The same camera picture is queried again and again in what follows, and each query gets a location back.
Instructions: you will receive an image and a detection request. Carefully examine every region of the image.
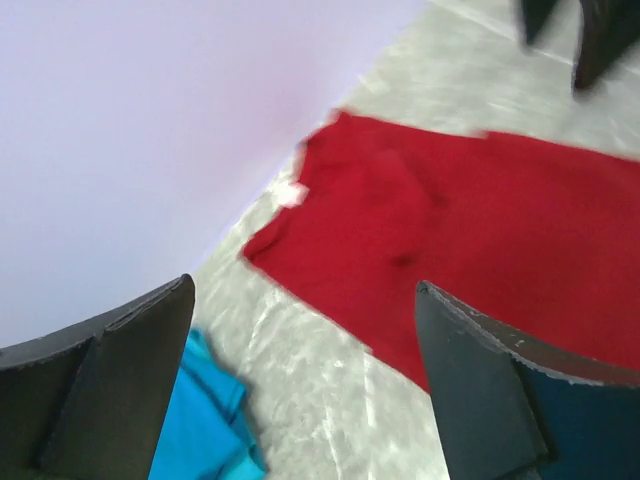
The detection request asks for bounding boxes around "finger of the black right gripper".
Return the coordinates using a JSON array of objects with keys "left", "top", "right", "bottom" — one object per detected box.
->
[
  {"left": 517, "top": 0, "right": 558, "bottom": 46},
  {"left": 573, "top": 0, "right": 639, "bottom": 91}
]

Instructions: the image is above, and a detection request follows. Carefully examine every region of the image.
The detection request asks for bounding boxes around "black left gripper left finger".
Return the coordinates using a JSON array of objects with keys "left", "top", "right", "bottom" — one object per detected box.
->
[{"left": 1, "top": 274, "right": 195, "bottom": 480}]

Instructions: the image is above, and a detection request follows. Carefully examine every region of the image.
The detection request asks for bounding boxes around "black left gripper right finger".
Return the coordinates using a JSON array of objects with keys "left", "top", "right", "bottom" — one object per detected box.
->
[{"left": 415, "top": 282, "right": 639, "bottom": 480}]

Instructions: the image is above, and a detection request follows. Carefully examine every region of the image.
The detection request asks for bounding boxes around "red t shirt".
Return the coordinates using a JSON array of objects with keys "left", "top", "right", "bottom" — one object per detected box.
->
[{"left": 243, "top": 111, "right": 639, "bottom": 386}]

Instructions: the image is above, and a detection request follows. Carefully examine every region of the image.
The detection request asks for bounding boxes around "folded blue t shirt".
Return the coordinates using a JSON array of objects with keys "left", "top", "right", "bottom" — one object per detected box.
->
[{"left": 149, "top": 329, "right": 246, "bottom": 480}]

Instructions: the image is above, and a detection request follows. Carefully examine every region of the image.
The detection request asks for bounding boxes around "folded teal t shirt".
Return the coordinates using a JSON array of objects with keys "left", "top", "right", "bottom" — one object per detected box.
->
[{"left": 217, "top": 406, "right": 267, "bottom": 480}]

